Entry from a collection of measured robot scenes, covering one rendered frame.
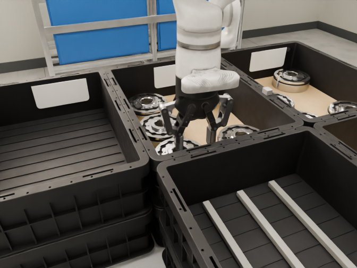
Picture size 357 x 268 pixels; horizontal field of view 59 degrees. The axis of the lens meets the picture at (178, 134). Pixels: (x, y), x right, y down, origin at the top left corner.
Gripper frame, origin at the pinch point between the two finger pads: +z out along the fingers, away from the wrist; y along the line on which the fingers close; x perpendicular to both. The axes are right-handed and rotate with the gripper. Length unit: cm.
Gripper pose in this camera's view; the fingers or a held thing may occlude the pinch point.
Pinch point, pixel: (195, 141)
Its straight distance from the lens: 61.1
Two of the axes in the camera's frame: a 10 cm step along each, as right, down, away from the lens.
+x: 2.7, 5.4, -8.0
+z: 0.0, 8.3, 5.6
